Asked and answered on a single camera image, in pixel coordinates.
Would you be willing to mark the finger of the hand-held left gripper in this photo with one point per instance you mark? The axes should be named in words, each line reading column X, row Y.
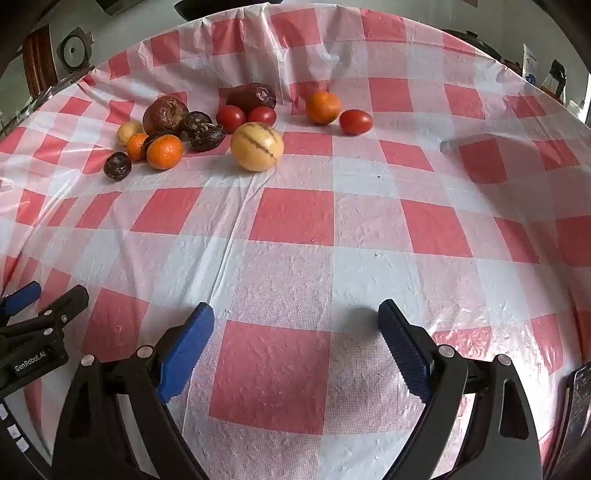
column 55, row 311
column 23, row 296

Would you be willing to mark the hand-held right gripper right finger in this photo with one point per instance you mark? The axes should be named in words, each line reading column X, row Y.
column 406, row 355

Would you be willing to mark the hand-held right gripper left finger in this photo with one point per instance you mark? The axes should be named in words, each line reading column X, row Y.
column 184, row 355

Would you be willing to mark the small orange mandarin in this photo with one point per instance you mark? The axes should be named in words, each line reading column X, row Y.
column 136, row 146

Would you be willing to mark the dark wrinkled passion fruit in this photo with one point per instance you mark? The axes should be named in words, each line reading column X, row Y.
column 208, row 138
column 151, row 140
column 198, row 121
column 117, row 166

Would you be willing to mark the yellow striped melon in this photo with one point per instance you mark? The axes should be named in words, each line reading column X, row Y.
column 256, row 147

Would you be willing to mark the large dark red apple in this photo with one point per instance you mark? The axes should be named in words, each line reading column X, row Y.
column 164, row 115

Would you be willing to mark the red tomato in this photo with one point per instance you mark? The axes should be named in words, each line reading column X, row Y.
column 262, row 115
column 356, row 122
column 231, row 118

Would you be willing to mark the dark maroon wrinkled fruit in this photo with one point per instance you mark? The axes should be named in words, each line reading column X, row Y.
column 251, row 96

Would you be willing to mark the red white checkered tablecloth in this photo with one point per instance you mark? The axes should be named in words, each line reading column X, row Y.
column 295, row 221

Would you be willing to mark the small yellow fruit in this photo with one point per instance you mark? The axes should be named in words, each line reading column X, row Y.
column 128, row 132

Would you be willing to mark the dark bag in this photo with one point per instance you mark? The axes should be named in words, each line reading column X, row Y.
column 556, row 76

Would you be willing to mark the white packet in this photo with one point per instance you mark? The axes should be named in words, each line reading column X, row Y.
column 529, row 60

